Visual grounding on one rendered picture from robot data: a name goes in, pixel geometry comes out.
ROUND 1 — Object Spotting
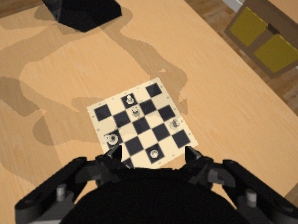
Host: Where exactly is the black and cream chessboard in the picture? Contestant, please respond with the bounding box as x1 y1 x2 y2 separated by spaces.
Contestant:
87 77 199 169

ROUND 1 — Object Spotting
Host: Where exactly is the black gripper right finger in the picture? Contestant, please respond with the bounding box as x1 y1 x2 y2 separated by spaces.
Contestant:
166 146 298 224

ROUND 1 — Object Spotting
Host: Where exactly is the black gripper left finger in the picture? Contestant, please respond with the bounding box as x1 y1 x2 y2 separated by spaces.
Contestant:
15 145 141 224

